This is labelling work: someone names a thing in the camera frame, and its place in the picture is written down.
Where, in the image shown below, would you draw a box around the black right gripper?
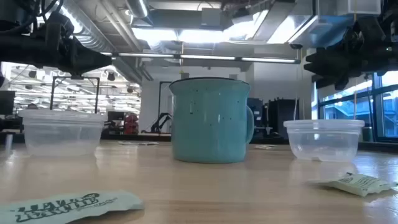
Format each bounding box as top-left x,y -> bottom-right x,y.
303,43 -> 379,91

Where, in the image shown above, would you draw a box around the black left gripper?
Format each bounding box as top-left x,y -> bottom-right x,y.
39,29 -> 113,80

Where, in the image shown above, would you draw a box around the red parts bins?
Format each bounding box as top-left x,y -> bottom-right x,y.
124,113 -> 139,135

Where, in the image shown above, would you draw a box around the black equipment cabinet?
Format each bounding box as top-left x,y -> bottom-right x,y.
267,98 -> 300,140

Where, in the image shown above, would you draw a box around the clear round plastic bin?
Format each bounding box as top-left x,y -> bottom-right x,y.
17,108 -> 108,157
282,119 -> 366,162

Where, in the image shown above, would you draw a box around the dark blue machine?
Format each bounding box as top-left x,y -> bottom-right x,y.
247,97 -> 264,128

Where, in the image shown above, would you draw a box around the green waste bin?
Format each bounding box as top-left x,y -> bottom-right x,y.
361,126 -> 374,143

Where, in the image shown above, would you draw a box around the black computer monitor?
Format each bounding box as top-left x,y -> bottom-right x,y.
0,90 -> 16,115

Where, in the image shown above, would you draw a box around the long white light bar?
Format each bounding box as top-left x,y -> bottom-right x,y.
101,52 -> 301,65

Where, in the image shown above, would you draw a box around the teal speckled enamel mug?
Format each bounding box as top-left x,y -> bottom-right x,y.
169,77 -> 255,165

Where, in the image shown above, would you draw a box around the black metal frame stand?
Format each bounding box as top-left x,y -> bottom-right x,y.
49,75 -> 101,111

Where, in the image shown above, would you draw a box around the ribbed silver air duct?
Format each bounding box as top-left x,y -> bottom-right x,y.
57,0 -> 116,54

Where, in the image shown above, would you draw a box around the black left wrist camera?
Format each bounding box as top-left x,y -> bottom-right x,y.
45,11 -> 65,32

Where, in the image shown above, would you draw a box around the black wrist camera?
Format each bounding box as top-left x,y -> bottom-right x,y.
353,16 -> 384,44
45,11 -> 65,32

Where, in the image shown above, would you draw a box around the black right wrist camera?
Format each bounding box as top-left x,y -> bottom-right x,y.
353,16 -> 384,44

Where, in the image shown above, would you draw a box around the dark window frame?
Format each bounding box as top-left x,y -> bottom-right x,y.
312,70 -> 398,143

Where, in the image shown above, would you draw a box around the silver round air duct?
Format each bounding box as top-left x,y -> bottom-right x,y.
126,0 -> 150,19

